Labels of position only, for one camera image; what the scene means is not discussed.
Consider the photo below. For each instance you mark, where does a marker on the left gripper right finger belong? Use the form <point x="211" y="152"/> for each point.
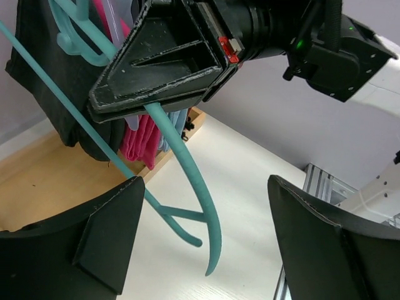
<point x="329" y="253"/>

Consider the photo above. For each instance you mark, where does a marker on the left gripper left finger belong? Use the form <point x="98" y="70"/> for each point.
<point x="81" y="253"/>

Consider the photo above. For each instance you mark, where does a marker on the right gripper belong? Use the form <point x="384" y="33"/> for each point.
<point x="178" y="53"/>

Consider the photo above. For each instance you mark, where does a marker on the teal hanger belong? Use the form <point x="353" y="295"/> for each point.
<point x="95" y="47"/>

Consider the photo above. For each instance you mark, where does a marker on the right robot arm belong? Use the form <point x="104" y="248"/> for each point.
<point x="335" y="54"/>

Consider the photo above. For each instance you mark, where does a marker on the light blue trousers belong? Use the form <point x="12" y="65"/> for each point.
<point x="178" y="118"/>

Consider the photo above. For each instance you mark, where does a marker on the pink trousers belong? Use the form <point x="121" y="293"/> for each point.
<point x="141" y="133"/>

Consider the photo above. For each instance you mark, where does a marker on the wooden clothes rack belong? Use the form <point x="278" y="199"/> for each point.
<point x="46" y="178"/>

